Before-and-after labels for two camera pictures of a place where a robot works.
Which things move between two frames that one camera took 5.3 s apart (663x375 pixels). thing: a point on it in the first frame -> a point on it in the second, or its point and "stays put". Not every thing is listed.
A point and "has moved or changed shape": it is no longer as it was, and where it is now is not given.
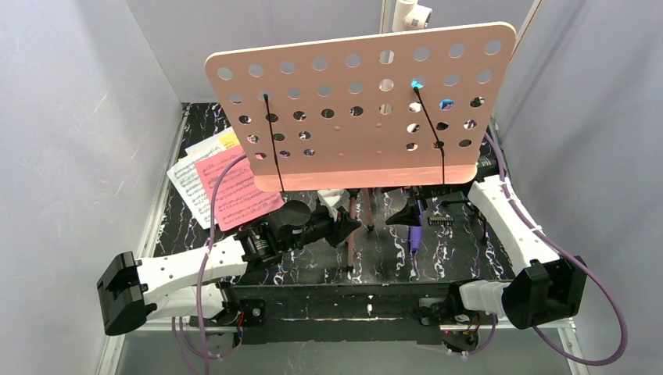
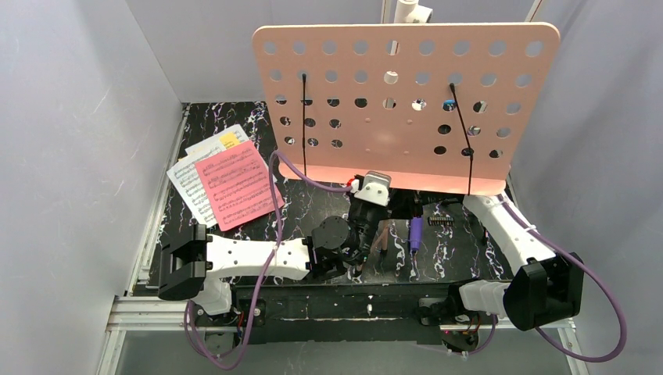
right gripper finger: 410,216 -> 405,204
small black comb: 440,221 stays put
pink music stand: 340,114 has moved or changed shape
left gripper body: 337,227 -> 364,223
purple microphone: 415,232 stays put
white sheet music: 186,177 stays put
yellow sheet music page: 229,140 stays put
